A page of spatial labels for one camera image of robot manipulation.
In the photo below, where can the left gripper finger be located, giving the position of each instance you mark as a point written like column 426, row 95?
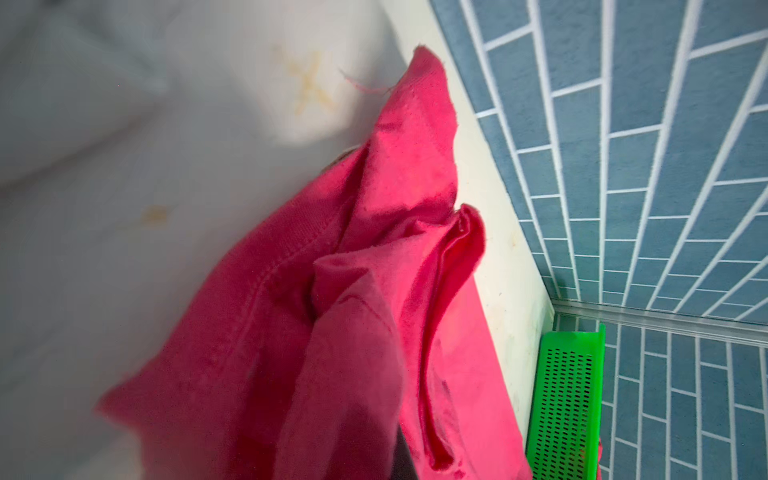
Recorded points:
column 403, row 467

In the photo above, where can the magenta t shirt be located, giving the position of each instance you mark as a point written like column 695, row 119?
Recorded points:
column 344, row 327

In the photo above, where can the green plastic basket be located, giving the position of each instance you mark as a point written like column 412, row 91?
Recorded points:
column 563, row 441

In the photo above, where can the folded white t shirt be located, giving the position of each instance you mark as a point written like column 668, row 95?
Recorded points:
column 74, row 73

